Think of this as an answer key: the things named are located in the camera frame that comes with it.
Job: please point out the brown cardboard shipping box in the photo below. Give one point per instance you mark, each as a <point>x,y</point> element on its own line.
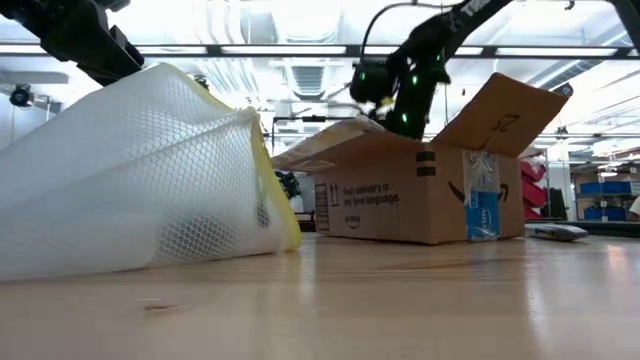
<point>400,195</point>

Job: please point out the black ceiling camera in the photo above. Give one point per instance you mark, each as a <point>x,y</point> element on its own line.
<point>564,90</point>
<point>21,96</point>

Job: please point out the grey white handheld device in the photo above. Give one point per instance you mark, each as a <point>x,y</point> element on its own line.
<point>557,232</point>

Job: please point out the blue storage bins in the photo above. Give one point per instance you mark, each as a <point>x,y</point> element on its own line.
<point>610,200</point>

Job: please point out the white mesh pouch yellow trim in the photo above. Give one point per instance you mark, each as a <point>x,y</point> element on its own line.
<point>135,185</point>

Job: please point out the black bin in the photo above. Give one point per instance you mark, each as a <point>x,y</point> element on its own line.
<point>559,204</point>

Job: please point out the black background station frame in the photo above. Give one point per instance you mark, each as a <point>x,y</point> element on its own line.
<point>314,119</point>

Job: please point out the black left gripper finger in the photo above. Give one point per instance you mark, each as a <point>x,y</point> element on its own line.
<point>122,60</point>

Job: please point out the red storage bins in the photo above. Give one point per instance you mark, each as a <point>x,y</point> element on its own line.
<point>534,192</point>

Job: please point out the black overhead frame beam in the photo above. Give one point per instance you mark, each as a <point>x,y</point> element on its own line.
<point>280,50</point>

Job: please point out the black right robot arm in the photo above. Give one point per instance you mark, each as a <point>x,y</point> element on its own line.
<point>425,65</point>

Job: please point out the black background robot arm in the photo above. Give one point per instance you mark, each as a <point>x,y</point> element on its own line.
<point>289,185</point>

